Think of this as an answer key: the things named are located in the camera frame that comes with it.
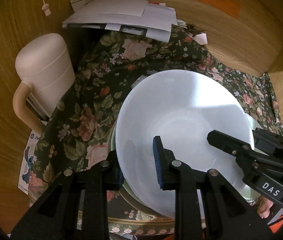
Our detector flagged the mint green bowl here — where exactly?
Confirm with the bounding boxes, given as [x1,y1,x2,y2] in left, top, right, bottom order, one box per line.
[110,114,264,205]

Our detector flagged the pink bowl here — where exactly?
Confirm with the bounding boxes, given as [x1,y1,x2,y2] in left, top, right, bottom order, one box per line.
[106,127,176,222]

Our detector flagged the white bowl black dots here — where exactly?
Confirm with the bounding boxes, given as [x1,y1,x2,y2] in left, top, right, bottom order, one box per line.
[115,70,254,218]

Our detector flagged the person's right hand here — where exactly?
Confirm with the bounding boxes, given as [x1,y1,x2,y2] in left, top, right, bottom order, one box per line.
[257,196,274,219]

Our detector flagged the cartoon printed paper sheet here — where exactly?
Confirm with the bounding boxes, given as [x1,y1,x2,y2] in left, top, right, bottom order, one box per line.
[18,130,40,194]

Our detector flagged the floral dark green tablecloth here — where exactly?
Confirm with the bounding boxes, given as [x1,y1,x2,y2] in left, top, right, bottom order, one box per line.
[27,26,283,237]

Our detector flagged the small white folded box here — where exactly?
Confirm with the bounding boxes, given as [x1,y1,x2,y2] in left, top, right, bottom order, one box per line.
[194,33,208,46]

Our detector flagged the stack of white papers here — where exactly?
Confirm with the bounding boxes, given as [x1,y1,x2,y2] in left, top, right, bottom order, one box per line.
[62,0,178,42]

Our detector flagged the white charger with cable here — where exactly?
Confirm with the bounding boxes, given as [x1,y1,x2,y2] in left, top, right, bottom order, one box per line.
[42,0,51,17]

